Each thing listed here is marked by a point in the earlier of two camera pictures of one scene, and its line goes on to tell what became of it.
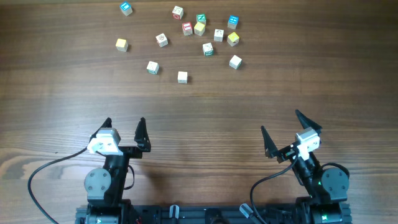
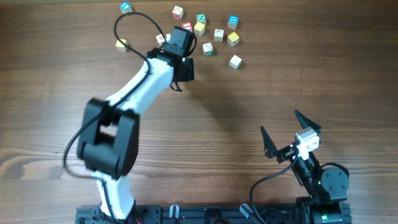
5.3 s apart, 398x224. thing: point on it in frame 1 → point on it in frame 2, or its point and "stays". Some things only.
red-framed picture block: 187,28 stays
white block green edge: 208,49 stays
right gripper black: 271,148 stays
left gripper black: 140,139 → 189,74
